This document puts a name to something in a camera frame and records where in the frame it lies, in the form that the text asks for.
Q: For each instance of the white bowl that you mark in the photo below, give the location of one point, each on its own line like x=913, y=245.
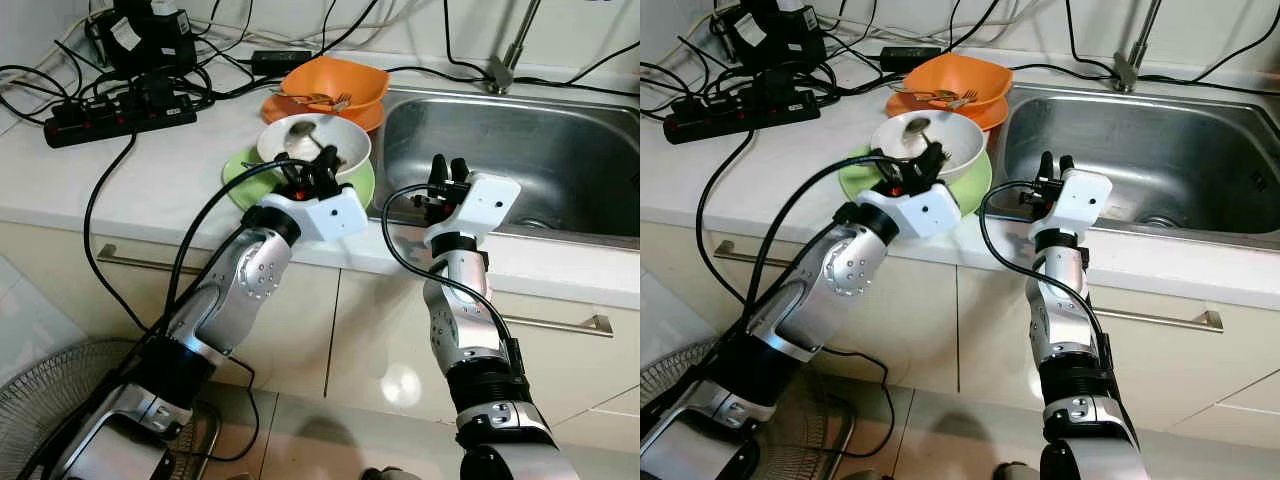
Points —
x=350, y=140
x=965, y=135

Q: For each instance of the metal spoon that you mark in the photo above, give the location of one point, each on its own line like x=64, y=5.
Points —
x=300, y=128
x=917, y=125

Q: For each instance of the green plate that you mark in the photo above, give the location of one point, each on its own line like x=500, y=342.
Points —
x=975, y=190
x=240, y=163

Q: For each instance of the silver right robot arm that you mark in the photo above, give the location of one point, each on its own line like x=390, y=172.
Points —
x=470, y=330
x=1060, y=320

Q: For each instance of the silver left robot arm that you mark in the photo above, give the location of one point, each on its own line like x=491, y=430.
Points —
x=240, y=290
x=840, y=280

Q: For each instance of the orange plate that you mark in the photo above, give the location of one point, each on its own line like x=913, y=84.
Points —
x=372, y=118
x=995, y=115

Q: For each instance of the metal fork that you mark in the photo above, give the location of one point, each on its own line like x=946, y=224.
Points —
x=340, y=101
x=965, y=98

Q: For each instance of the orange bowl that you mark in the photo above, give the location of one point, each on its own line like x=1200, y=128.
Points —
x=965, y=72
x=345, y=75

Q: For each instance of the black power adapter brick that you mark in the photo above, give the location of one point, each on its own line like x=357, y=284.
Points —
x=910, y=58
x=280, y=60

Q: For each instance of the stainless steel sink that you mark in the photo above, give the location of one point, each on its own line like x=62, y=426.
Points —
x=560, y=150
x=1190, y=150

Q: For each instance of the metal faucet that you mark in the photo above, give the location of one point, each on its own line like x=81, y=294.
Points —
x=1128, y=68
x=500, y=72

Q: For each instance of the cream cabinet door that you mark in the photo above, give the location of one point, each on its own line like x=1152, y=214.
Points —
x=920, y=320
x=1200, y=370
x=380, y=330
x=60, y=290

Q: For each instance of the black power plug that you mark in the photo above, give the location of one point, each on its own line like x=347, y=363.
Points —
x=780, y=84
x=157, y=88

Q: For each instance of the black charger with white labels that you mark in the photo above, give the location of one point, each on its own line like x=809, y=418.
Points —
x=150, y=45
x=780, y=40

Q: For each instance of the black power strip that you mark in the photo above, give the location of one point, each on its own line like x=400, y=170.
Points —
x=110, y=122
x=740, y=118

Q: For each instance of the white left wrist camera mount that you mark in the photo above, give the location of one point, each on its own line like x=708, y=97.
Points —
x=925, y=212
x=325, y=215

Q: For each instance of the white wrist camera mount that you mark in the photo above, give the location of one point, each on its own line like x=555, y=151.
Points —
x=1085, y=200
x=925, y=212
x=325, y=215
x=485, y=205

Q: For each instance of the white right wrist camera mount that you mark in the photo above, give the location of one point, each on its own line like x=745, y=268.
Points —
x=1085, y=200
x=485, y=205

